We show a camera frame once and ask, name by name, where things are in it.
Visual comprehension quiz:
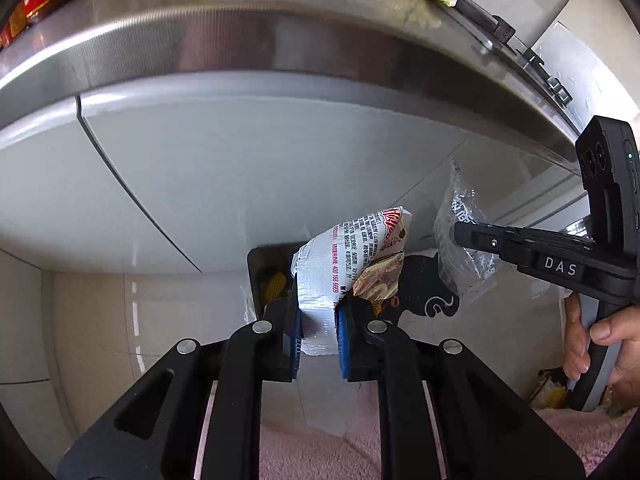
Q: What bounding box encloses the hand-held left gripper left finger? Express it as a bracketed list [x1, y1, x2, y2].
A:
[57, 291, 304, 480]

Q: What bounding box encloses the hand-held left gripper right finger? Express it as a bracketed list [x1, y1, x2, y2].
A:
[335, 296, 586, 480]

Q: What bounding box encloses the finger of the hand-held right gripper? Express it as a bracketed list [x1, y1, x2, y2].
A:
[452, 221, 531, 266]

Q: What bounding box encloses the clear plastic wrapper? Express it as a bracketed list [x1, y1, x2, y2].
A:
[433, 158, 502, 299]

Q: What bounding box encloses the black trash bin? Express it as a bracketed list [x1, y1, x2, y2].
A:
[246, 243, 304, 325]

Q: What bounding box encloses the gold brown snack wrapper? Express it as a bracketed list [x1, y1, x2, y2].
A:
[352, 252, 406, 311]

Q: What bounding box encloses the white red printed snack packet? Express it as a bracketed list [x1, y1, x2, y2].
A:
[290, 206, 414, 357]

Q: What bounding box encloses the person's right hand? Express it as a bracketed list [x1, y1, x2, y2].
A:
[564, 292, 640, 402]

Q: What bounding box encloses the orange yellow packet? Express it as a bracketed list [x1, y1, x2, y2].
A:
[264, 271, 290, 302]

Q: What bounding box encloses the black cat floor mat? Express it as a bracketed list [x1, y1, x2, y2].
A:
[372, 254, 461, 334]

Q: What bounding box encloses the pink floor mat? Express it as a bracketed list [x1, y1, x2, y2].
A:
[257, 406, 632, 480]

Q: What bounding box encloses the aluminium foil splash guard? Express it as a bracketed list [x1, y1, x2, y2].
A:
[532, 21, 632, 131]

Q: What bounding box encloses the yellow plastic bag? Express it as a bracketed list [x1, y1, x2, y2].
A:
[529, 369, 570, 409]

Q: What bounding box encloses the red chili jar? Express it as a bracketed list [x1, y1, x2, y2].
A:
[0, 2, 29, 50]

